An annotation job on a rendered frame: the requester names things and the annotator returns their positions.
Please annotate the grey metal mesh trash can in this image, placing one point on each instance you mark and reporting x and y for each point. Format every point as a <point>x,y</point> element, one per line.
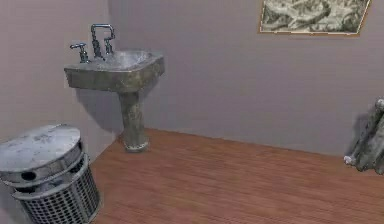
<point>50,166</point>

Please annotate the grey metal sink faucet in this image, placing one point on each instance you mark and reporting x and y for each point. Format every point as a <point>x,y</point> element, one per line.
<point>98,41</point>

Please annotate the grey stone pedestal sink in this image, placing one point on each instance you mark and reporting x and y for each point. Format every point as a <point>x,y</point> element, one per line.
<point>123,75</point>

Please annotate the framed grey wall picture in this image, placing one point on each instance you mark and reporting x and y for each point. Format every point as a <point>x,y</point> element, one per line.
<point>313,15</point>

